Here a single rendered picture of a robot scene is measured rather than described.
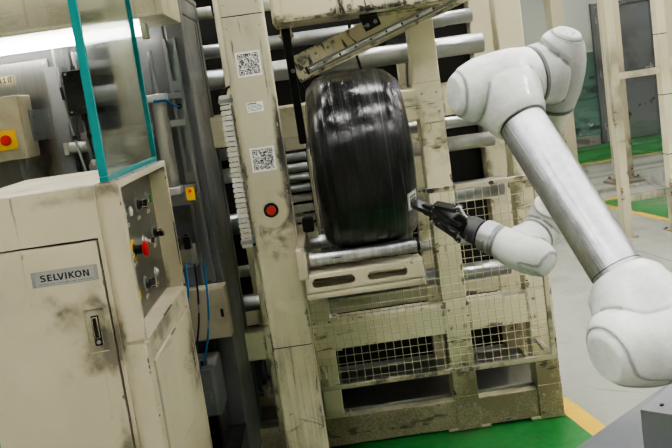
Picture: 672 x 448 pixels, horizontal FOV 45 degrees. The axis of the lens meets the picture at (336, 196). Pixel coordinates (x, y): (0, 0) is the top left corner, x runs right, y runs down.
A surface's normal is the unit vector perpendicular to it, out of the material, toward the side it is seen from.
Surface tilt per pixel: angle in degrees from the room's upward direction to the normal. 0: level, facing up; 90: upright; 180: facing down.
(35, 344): 90
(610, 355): 99
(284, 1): 90
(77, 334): 90
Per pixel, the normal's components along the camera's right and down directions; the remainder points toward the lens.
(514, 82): 0.13, -0.46
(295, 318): 0.02, 0.13
